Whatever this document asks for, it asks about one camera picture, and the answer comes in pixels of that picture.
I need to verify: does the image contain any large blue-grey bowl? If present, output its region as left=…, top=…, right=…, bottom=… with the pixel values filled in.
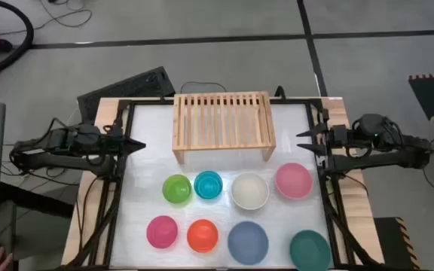
left=227, top=220, right=270, bottom=266

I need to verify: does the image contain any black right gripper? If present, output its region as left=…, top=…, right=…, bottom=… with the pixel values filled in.
left=295, top=123, right=350, bottom=157

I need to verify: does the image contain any white table mat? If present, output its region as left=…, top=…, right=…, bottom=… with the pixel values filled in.
left=109, top=103, right=335, bottom=269

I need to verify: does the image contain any slatted wooden shelf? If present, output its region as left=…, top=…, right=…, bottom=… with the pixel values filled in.
left=171, top=90, right=277, bottom=166

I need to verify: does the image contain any black cable behind shelf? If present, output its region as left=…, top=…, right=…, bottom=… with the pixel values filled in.
left=180, top=81, right=228, bottom=95

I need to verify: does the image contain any small green plastic bowl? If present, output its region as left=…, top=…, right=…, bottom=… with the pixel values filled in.
left=161, top=173, right=193, bottom=205

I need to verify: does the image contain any small orange plastic bowl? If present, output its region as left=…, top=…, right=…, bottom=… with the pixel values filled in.
left=186, top=218, right=219, bottom=254

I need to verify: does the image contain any thin black floor cable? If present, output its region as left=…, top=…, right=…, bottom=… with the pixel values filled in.
left=0, top=0, right=93, bottom=37

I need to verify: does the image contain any small magenta plastic bowl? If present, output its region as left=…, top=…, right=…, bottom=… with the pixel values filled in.
left=145, top=215, right=179, bottom=250

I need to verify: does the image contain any black vacuum hose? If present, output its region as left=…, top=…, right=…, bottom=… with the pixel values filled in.
left=0, top=0, right=35, bottom=76

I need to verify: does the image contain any large cream white bowl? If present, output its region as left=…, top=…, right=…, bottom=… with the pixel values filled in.
left=231, top=172, right=270, bottom=211

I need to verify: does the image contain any large pink bowl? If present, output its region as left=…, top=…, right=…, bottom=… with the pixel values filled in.
left=274, top=162, right=314, bottom=200

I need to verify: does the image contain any black metal table frame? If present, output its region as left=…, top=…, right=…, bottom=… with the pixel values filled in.
left=64, top=96, right=383, bottom=271

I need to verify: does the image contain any large dark teal bowl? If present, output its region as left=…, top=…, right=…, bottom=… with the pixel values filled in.
left=289, top=229, right=332, bottom=271

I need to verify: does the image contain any black perforated panel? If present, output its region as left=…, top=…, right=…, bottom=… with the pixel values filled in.
left=76, top=65, right=176, bottom=125

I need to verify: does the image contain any small cyan plastic bowl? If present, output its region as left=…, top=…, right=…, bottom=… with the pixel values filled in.
left=193, top=170, right=225, bottom=200

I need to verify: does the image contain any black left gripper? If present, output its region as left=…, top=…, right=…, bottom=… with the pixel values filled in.
left=102, top=130, right=147, bottom=156

